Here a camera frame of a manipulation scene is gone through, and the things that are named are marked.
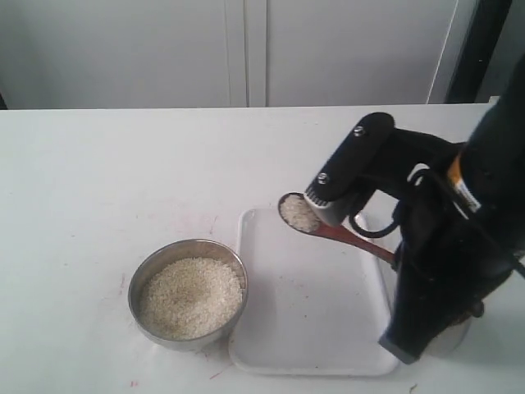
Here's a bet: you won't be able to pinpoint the black camera cable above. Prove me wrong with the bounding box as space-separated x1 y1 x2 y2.
349 163 431 240

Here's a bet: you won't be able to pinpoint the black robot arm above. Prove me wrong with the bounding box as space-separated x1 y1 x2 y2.
304 62 524 364

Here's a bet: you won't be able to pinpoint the large steel rice bowl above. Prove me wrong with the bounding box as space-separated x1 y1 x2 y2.
128 239 249 351

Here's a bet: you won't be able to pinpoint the white rectangular plastic tray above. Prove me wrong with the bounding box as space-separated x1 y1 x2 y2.
229 208 398 377

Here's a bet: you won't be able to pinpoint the brown wooden spoon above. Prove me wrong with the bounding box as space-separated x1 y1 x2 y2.
278 192 395 266

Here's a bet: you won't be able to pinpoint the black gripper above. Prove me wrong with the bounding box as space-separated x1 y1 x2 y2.
304 112 492 364

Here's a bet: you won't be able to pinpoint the dark vertical post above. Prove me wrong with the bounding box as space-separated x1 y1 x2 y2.
445 0 513 104

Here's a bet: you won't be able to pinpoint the white uncooked rice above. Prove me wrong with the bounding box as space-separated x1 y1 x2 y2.
139 258 243 341

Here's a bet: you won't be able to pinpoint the small metal cup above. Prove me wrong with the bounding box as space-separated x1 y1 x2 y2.
424 314 473 357

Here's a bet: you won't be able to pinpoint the white cabinet doors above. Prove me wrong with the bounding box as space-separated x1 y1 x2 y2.
1 1 477 109

